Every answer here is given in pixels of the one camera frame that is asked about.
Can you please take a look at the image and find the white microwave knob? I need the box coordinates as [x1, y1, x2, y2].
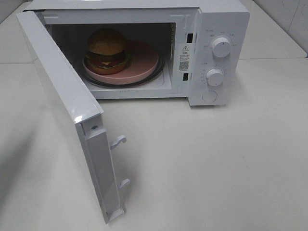
[206, 68, 224, 87]
[211, 37, 231, 58]

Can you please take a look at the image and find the lower white microwave knob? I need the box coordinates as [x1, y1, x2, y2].
[206, 68, 224, 87]

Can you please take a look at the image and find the white microwave door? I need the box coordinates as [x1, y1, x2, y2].
[17, 11, 129, 223]

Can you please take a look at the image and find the pink round plate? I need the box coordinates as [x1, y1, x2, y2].
[83, 40, 159, 86]

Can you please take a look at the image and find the round white door button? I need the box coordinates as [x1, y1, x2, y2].
[202, 90, 218, 103]

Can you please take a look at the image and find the white microwave oven body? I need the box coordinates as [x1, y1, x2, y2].
[23, 0, 250, 106]

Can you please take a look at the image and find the glass microwave turntable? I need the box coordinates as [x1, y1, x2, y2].
[83, 58, 164, 89]

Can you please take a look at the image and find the burger with sesame-free bun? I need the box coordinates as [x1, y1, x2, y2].
[84, 28, 129, 75]

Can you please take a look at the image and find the upper white microwave knob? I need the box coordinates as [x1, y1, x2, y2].
[211, 37, 231, 58]

